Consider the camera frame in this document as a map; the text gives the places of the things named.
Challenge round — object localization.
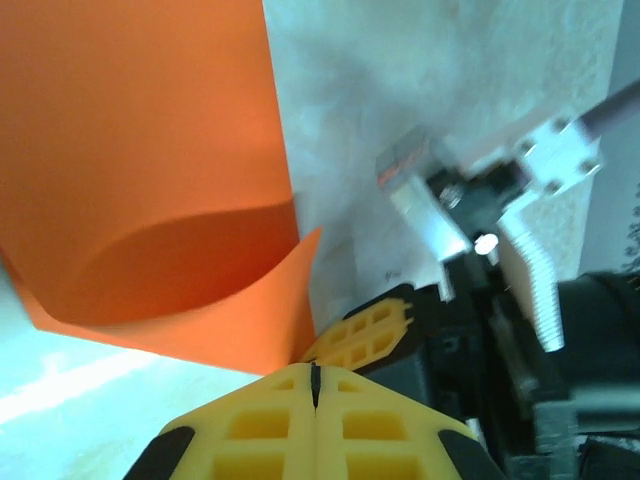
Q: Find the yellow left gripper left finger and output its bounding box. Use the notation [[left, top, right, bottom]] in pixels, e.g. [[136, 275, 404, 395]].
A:
[[124, 362, 319, 480]]

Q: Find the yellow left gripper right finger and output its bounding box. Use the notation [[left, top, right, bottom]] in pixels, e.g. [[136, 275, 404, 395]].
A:
[[314, 362, 506, 480]]

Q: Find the orange paper sheet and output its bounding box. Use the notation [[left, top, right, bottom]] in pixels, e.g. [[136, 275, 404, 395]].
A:
[[0, 0, 324, 377]]

